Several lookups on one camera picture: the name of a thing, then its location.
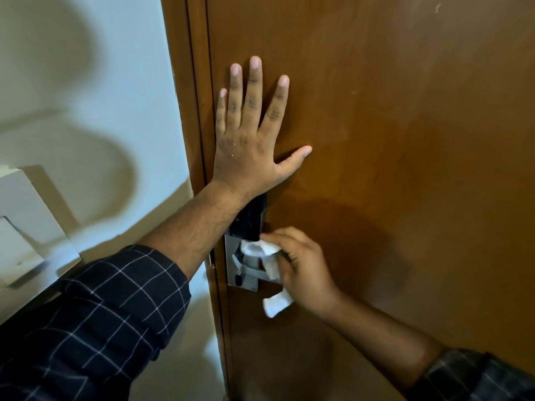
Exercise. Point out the brown wooden door frame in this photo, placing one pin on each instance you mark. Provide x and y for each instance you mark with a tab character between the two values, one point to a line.
177	58

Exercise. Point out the person's right fingers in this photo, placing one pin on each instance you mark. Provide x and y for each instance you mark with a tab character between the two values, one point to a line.
288	240

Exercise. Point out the metal door latch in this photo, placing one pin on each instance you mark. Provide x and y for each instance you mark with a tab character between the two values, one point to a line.
212	259

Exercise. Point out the person's left little finger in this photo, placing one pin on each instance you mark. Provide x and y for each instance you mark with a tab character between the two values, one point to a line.
221	112

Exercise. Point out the white tissue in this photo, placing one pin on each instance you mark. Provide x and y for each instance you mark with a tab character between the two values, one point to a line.
255	248

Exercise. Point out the person's left middle finger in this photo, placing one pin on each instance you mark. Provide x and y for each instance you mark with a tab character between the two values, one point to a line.
252	93

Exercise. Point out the white wall box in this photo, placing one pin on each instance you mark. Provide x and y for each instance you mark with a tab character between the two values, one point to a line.
29	229

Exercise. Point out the person's left thumb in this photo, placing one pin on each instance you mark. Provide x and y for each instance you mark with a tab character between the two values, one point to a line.
294	160

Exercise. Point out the person's left hand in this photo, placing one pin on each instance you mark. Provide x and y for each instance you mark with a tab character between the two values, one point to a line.
244	158

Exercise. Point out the person's right forearm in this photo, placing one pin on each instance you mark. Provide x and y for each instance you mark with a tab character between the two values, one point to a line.
380	338

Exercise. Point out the brown wooden door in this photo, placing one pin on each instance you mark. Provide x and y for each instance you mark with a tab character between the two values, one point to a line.
397	141

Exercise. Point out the dark checked right shirt sleeve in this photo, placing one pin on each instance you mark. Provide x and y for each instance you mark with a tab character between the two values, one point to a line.
476	377

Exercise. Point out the person's left forearm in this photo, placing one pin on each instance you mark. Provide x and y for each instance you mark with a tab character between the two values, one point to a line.
196	227

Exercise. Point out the dark checked shirt sleeve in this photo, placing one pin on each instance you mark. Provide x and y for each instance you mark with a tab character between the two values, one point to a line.
104	325
476	377

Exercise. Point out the person's right hand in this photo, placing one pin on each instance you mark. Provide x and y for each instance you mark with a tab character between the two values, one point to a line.
307	273

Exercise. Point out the silver and black door lock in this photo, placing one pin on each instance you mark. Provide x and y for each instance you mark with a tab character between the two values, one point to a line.
249	223

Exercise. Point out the dark checked left shirt sleeve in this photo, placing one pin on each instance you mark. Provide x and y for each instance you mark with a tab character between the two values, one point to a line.
104	325

